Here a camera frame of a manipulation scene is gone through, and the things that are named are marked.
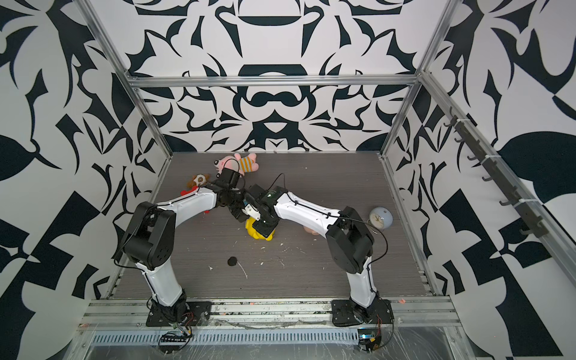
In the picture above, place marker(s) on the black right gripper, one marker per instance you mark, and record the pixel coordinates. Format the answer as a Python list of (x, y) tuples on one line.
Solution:
[(262, 230)]

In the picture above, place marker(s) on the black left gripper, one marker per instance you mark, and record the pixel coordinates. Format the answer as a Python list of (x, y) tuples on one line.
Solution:
[(240, 214)]

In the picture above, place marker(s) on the pink piggy bank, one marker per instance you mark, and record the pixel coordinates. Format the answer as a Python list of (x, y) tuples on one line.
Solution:
[(311, 231)]

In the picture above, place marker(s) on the black red bank plug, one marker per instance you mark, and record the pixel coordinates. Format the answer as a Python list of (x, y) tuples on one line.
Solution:
[(232, 261)]

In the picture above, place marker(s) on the red piggy bank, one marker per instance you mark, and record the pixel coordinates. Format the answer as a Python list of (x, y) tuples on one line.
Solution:
[(203, 199)]

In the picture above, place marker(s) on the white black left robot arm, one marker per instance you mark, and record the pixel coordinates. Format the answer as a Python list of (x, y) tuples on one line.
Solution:
[(149, 241)]

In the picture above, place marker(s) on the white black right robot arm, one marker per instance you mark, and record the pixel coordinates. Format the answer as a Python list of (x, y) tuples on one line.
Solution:
[(349, 240)]

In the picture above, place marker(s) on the pink striped plush toy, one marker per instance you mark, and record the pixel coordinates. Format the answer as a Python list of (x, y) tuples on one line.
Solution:
[(238, 163)]

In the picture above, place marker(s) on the brown white small plush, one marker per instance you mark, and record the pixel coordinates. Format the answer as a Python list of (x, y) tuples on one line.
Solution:
[(198, 181)]

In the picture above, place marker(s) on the left base circuit board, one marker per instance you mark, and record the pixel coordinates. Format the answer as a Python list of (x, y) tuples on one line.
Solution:
[(171, 342)]

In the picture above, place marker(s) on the base circuit board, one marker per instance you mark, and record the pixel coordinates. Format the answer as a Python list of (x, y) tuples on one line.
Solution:
[(369, 339), (171, 342)]

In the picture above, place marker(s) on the right base circuit board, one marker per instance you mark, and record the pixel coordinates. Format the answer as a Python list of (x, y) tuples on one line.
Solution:
[(369, 339)]

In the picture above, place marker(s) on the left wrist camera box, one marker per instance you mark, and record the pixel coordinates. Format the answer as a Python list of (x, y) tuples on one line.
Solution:
[(228, 178)]

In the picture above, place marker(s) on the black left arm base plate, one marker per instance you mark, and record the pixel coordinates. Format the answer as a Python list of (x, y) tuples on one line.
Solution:
[(193, 313)]

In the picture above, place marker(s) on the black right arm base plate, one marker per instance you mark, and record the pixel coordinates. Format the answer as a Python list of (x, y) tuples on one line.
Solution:
[(346, 313)]

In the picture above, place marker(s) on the aluminium frame front rail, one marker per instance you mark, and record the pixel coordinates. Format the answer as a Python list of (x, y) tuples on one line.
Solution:
[(277, 313)]

